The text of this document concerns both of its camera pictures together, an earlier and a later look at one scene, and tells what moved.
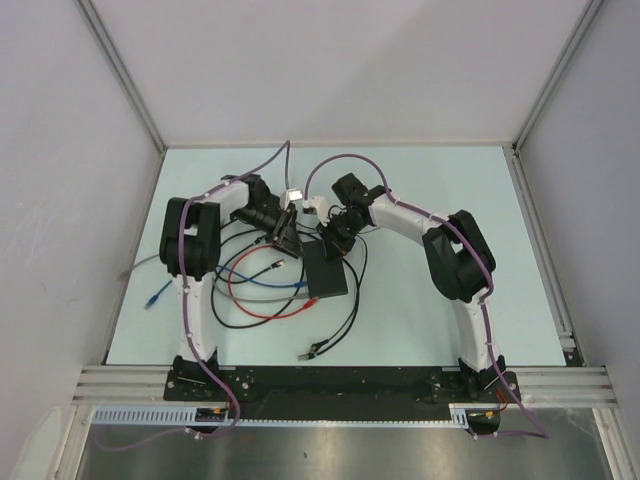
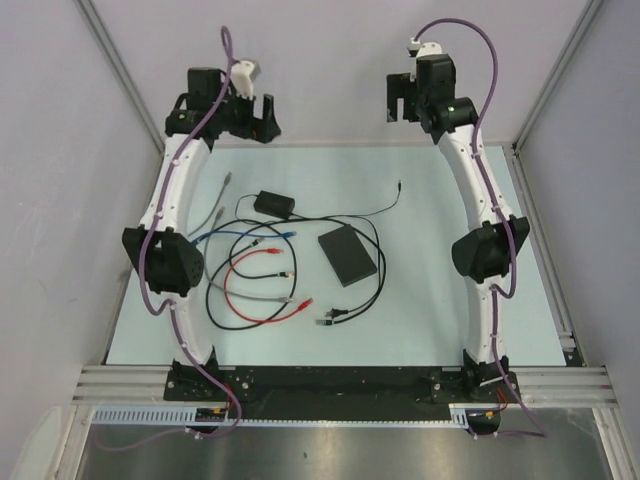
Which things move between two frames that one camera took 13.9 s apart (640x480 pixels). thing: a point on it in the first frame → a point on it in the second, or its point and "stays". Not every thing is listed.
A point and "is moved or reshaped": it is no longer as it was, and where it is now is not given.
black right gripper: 335,247 → 399,86
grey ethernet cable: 237,297 is moved or reshaped
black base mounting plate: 342,387 stays
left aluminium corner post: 122,72 stays
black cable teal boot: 279,263 is moved or reshaped
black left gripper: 284,233 → 255,128
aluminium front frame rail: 541,386 stays
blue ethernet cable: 298,284 → 282,235
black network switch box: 324,277 is moved or reshaped
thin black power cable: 358,300 is moved or reshaped
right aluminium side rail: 568,340 stays
